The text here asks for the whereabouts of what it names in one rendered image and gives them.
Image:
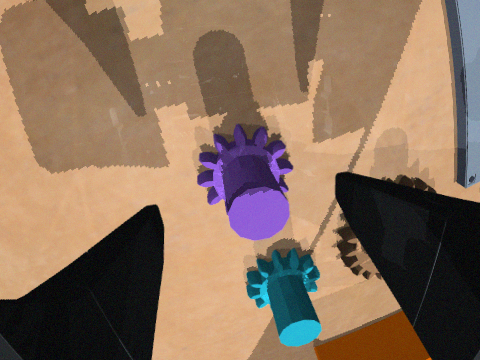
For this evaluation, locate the purple gear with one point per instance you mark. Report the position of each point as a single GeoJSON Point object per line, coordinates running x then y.
{"type": "Point", "coordinates": [246, 175]}

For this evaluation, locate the teal gear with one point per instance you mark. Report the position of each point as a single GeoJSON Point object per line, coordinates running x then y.
{"type": "Point", "coordinates": [283, 284]}

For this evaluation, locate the tan toothed gear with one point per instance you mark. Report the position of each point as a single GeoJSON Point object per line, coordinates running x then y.
{"type": "Point", "coordinates": [352, 252]}

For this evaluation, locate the grey metal plate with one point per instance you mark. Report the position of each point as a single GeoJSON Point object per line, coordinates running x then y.
{"type": "Point", "coordinates": [464, 29]}

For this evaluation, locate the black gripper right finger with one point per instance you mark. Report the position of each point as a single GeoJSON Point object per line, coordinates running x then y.
{"type": "Point", "coordinates": [427, 249]}

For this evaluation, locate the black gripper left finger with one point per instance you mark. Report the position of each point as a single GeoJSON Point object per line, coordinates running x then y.
{"type": "Point", "coordinates": [102, 306]}

